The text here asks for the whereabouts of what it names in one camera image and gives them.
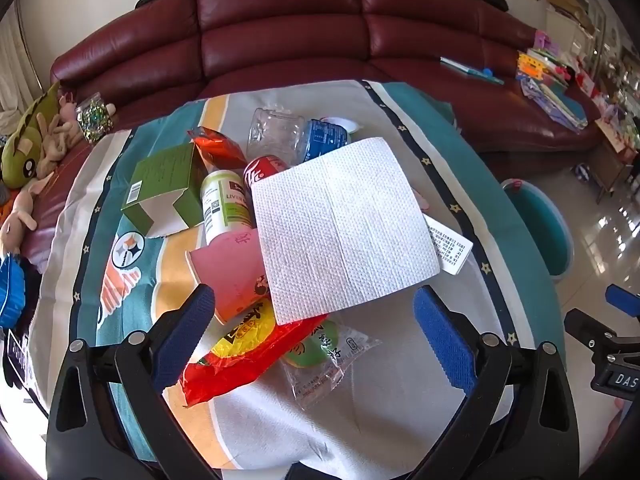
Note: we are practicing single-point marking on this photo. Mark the white paper towel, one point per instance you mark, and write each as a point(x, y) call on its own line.
point(340, 225)

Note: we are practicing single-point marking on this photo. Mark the orange snack packet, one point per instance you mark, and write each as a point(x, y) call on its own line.
point(220, 147)

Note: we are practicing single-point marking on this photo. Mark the red soda can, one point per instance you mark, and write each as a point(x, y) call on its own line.
point(262, 170)

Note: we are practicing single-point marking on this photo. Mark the clear plastic bottle blue label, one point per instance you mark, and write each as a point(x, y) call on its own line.
point(280, 132)

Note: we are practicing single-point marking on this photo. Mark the pink paper cup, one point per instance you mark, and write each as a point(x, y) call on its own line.
point(232, 270)

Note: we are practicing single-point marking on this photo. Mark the clear jar of glitter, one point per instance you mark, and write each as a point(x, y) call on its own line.
point(92, 117)

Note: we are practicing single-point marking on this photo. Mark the white barcode label card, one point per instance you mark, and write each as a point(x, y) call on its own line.
point(450, 247)

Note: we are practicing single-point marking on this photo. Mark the wooden cabinet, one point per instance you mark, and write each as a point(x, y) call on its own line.
point(612, 160)

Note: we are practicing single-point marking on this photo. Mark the small blue toy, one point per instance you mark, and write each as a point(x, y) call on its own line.
point(487, 71)

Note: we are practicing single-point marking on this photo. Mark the red leather sofa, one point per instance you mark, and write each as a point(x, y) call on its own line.
point(280, 25)

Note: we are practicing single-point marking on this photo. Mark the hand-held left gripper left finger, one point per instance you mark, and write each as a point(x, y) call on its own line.
point(185, 330)

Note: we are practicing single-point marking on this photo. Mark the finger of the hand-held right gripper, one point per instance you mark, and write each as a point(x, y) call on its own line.
point(622, 300)
point(587, 327)

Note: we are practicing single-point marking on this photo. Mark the beige curtain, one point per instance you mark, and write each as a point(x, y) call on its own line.
point(15, 60)

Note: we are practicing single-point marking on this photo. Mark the clear plastic wrapper green print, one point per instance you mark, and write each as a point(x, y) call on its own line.
point(320, 355)

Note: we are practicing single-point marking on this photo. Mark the green cardboard box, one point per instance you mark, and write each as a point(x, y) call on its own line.
point(165, 175)

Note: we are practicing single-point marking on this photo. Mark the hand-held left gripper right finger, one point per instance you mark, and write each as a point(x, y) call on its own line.
point(442, 340)

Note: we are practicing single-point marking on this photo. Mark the red yellow noodle wrapper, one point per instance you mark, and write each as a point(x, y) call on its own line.
point(240, 355)

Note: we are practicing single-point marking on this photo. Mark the pink plush toy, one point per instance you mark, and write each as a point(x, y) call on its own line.
point(15, 215)

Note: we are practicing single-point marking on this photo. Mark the printed striped blanket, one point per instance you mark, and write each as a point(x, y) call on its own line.
point(350, 105)

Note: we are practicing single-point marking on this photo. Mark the beige plush toy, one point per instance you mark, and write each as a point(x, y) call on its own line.
point(55, 135)

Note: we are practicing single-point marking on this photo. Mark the green plush dinosaur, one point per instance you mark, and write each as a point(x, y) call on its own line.
point(25, 145)

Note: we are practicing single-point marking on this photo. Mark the teal white book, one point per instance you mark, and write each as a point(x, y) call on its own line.
point(465, 67)

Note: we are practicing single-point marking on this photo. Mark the pile of colourful books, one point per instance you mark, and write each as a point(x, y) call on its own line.
point(550, 85)

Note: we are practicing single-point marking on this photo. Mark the white supplement bottle green label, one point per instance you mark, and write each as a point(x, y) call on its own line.
point(225, 205)

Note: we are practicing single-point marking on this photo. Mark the teal plastic basin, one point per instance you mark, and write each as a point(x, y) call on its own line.
point(542, 225)

